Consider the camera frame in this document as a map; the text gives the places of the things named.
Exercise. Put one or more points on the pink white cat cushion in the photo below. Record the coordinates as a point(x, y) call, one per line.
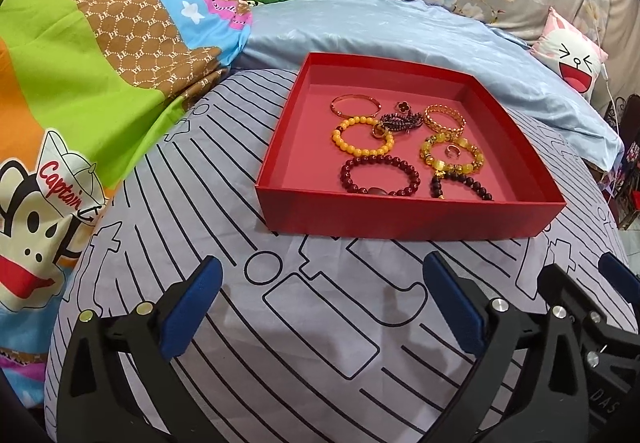
point(565, 50)

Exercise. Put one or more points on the colourful cartoon monkey quilt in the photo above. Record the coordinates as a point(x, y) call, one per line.
point(87, 87)

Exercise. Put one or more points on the light blue pillow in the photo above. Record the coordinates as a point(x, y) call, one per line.
point(283, 33)

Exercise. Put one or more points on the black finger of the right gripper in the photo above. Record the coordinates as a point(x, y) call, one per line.
point(559, 290)

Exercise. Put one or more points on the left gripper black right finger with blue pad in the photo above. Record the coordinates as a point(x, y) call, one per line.
point(549, 402)

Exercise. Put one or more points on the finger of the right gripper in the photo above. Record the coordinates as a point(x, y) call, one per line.
point(625, 282)

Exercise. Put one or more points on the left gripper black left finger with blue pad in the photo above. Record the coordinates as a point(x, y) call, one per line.
point(117, 384)

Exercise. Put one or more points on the thin gold bangle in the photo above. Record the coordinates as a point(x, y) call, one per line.
point(349, 105)

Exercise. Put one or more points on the red jewelry tray box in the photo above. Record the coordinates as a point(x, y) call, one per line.
point(327, 175)

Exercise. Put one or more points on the rose gold hoop earring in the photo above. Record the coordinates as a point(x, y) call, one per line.
point(379, 131)

